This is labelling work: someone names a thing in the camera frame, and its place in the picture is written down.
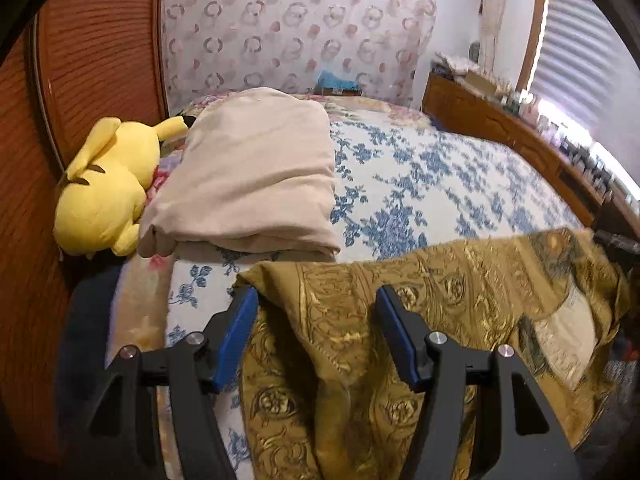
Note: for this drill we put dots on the cardboard box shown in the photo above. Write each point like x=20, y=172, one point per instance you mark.
x=482, y=80

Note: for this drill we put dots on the yellow plush toy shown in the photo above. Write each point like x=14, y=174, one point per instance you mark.
x=105, y=195

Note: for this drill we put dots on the wooden sideboard cabinet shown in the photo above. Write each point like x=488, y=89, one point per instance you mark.
x=500, y=125

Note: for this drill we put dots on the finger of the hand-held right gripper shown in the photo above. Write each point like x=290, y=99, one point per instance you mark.
x=620, y=246

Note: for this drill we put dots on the cream lace curtain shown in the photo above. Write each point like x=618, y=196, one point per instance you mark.
x=494, y=25

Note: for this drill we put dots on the small wooden box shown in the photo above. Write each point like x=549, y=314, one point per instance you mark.
x=337, y=92

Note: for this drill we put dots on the blue folded cloth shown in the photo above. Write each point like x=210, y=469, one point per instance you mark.
x=336, y=80

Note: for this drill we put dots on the golden patterned shirt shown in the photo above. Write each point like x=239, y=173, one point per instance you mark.
x=340, y=300

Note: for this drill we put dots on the floral cloth stack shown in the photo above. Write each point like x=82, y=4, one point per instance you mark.
x=452, y=62

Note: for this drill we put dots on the wooden louvered wardrobe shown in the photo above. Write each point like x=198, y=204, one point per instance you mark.
x=95, y=60

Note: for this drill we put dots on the beige folded cloth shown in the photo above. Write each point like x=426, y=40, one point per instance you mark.
x=250, y=175

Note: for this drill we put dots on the striped window blind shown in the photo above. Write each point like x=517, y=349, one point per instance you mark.
x=585, y=60

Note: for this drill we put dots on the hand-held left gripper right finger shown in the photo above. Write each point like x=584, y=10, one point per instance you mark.
x=400, y=345

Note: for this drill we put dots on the floral bed blanket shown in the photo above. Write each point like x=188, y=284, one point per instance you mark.
x=430, y=190

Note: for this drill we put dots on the dark oval object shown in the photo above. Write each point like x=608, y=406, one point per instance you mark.
x=474, y=50

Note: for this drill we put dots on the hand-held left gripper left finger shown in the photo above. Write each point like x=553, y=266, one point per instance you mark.
x=235, y=340

